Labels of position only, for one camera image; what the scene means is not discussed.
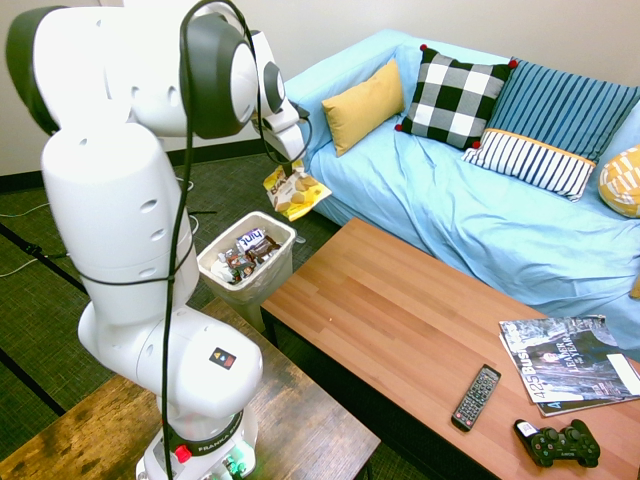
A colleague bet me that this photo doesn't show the black tv remote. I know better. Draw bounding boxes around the black tv remote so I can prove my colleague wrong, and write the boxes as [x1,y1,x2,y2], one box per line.
[451,363,502,433]

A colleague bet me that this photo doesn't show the black game controller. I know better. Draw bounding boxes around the black game controller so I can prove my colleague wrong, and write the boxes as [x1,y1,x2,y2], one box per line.
[528,418,601,469]

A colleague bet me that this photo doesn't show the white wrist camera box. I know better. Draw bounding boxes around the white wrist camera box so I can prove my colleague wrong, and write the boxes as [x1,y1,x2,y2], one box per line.
[259,98,311,135]

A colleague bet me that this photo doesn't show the white trash bin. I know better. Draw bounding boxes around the white trash bin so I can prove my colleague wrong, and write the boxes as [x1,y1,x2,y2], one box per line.
[196,210,298,334]

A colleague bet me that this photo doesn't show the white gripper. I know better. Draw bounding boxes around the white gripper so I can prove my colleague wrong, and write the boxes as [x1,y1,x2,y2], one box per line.
[262,122,308,180]

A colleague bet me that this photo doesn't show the yellow baked chip bag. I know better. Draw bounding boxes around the yellow baked chip bag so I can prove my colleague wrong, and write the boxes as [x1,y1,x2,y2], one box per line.
[263,159,333,223]

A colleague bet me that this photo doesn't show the brown snack wrapper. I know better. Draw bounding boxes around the brown snack wrapper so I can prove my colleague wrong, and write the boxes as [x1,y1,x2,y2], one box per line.
[247,234,282,264]

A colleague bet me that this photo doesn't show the plain yellow rectangular pillow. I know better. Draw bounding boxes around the plain yellow rectangular pillow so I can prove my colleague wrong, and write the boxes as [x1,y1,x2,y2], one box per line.
[321,58,406,158]

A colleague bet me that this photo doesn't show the white crumpled tissue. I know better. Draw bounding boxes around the white crumpled tissue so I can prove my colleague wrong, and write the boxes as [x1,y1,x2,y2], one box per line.
[209,258,236,286]

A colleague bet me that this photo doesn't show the yellow white patterned round pillow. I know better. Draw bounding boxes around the yellow white patterned round pillow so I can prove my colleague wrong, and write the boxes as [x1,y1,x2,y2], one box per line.
[598,144,640,219]

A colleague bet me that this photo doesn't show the light blue covered sofa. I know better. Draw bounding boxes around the light blue covered sofa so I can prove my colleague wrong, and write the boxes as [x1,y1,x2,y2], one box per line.
[278,28,640,361]

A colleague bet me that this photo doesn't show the black white checkered pillow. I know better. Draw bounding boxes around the black white checkered pillow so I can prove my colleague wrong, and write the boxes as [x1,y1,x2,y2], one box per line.
[394,43,519,151]

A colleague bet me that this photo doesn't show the light wood coffee table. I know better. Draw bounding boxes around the light wood coffee table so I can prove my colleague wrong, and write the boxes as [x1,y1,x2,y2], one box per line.
[260,216,640,480]

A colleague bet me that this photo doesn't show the crumpled dark candy wrappers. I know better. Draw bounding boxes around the crumpled dark candy wrappers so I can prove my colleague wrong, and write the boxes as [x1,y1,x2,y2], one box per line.
[224,252,257,285]

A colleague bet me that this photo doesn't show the thin white floor cable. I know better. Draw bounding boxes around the thin white floor cable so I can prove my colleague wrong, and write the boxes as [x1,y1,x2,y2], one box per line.
[0,201,52,279]

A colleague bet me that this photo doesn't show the black stand leg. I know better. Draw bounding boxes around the black stand leg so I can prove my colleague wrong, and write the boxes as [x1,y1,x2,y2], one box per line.
[0,348,67,417]
[0,222,89,295]

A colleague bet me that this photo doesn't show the dark cover business magazine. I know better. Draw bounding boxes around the dark cover business magazine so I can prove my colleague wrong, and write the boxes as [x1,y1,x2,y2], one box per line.
[498,314,640,404]

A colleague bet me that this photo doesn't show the dark rustic wood table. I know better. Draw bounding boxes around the dark rustic wood table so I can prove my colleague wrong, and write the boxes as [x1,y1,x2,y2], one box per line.
[0,298,381,480]

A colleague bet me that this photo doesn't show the blue striped pillow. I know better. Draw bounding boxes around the blue striped pillow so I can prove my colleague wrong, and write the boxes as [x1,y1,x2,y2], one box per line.
[460,58,640,204]

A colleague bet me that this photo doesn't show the white purple hint wrapper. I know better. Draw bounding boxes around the white purple hint wrapper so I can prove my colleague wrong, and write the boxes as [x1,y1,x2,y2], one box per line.
[235,227,266,254]

